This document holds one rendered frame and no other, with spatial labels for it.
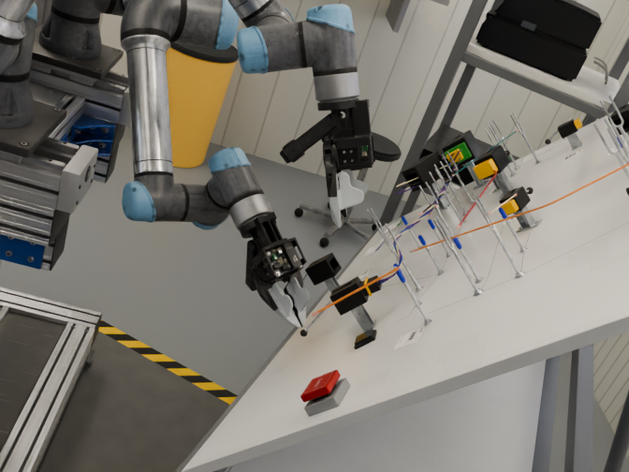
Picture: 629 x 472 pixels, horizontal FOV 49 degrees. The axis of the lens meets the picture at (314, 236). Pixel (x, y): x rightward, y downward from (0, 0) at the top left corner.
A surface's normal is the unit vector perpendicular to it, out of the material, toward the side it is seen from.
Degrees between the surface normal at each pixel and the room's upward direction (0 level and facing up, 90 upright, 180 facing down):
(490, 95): 90
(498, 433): 0
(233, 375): 0
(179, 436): 0
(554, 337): 53
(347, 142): 79
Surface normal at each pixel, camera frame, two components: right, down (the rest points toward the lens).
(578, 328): -0.51, -0.85
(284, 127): 0.00, 0.48
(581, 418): 0.31, -0.83
